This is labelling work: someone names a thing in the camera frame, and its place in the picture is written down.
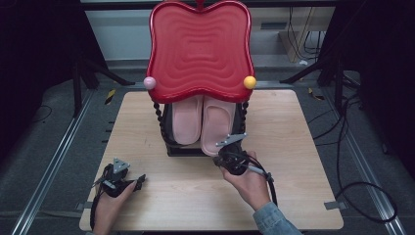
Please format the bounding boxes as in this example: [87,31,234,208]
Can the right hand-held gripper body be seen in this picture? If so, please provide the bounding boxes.
[214,132,253,176]

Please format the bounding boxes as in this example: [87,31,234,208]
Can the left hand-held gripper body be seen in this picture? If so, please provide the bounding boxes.
[97,158,136,199]

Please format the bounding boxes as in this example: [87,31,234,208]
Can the pink slipper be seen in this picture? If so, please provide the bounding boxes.
[200,95,237,158]
[171,94,205,146]

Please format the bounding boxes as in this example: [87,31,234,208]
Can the red and black shoe rack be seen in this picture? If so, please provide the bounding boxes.
[143,0,257,158]

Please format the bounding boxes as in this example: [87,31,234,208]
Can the person's left hand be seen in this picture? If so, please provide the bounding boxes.
[92,180,138,235]

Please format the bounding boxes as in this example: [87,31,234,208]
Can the person's right hand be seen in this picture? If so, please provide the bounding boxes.
[221,150,272,212]

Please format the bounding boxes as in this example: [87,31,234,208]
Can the grey tape piece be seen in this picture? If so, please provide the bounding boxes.
[323,201,347,212]
[75,201,100,211]

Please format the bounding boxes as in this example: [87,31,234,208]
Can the yellow and black tape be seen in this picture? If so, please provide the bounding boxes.
[104,88,117,106]
[307,86,326,102]

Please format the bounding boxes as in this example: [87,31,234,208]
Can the black tripod stand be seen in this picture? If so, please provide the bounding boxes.
[71,53,135,118]
[279,48,361,114]

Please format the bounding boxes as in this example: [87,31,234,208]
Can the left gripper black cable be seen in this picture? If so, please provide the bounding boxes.
[89,164,114,230]

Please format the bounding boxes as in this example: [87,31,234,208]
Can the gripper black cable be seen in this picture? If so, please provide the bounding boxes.
[239,152,279,208]
[89,164,114,230]

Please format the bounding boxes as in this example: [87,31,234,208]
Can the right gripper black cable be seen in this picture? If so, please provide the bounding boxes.
[239,152,279,208]

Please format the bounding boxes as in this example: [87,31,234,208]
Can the aluminium floor rail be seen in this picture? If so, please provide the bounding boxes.
[10,88,96,235]
[321,87,408,235]

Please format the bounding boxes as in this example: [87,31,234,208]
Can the thin black floor cable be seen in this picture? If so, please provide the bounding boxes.
[31,104,54,124]

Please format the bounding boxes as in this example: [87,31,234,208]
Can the black floor cable loop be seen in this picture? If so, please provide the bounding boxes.
[307,91,399,225]

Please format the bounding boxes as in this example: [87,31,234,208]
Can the hanging black cables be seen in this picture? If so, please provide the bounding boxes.
[288,6,327,62]

